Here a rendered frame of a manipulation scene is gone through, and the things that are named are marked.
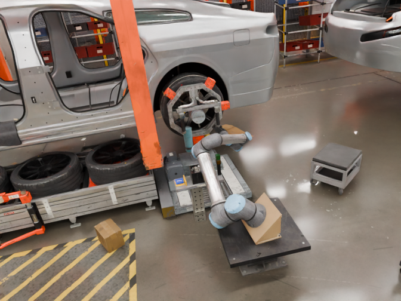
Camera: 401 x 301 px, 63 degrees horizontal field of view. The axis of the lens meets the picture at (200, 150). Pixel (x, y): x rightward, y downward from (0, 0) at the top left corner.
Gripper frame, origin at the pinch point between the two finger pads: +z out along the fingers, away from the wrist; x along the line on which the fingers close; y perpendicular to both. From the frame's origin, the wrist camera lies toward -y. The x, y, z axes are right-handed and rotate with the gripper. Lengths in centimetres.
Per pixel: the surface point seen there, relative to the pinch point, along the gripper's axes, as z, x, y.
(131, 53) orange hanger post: -41, 15, -118
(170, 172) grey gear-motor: -26, -61, -21
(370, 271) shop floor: -164, 3, 93
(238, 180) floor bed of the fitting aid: -26, -31, 49
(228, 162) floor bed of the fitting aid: 11, -30, 49
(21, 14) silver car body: 28, -22, -201
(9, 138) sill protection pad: 11, -126, -158
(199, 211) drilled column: -68, -64, 7
